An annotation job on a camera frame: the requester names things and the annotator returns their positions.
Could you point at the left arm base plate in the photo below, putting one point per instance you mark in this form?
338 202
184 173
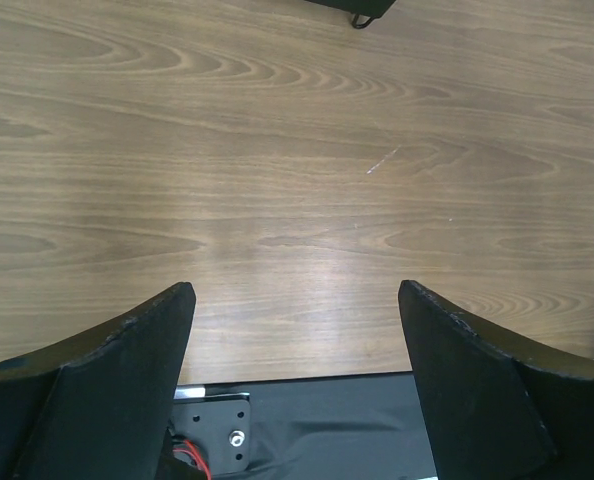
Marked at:
217 425

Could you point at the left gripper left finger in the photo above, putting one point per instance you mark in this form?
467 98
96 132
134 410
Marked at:
97 405

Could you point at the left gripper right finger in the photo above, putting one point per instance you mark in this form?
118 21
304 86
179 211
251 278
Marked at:
496 404

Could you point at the black wire dish rack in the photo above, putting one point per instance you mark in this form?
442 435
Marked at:
363 12

